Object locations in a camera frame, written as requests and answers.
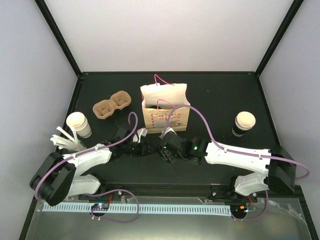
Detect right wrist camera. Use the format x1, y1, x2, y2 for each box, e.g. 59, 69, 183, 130
159, 127, 176, 139

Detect cake print paper bag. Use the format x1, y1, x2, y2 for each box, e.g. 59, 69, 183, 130
140, 74, 190, 134

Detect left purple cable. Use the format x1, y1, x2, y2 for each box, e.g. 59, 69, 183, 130
34, 111, 140, 223

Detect brown cardboard cup carrier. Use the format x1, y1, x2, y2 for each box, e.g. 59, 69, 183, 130
92, 90, 132, 120

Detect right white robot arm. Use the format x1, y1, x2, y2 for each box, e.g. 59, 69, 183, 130
159, 133, 296, 202

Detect small circuit board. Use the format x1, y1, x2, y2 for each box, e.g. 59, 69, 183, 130
91, 203, 109, 211

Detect light blue cable duct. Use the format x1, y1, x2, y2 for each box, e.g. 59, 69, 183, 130
42, 202, 232, 217

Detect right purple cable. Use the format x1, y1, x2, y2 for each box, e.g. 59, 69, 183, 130
163, 104, 311, 222

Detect right black paper cup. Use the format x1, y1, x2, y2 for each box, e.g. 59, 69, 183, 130
232, 111, 256, 137

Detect white stacked paper cups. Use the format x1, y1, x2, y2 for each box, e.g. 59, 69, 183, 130
66, 112, 92, 139

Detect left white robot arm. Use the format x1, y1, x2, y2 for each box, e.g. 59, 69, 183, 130
29, 123, 156, 206

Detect purple cable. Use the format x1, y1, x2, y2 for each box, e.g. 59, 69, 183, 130
34, 111, 140, 223
163, 104, 311, 222

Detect black paper coffee cup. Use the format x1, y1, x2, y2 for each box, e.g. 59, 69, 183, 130
145, 104, 172, 110

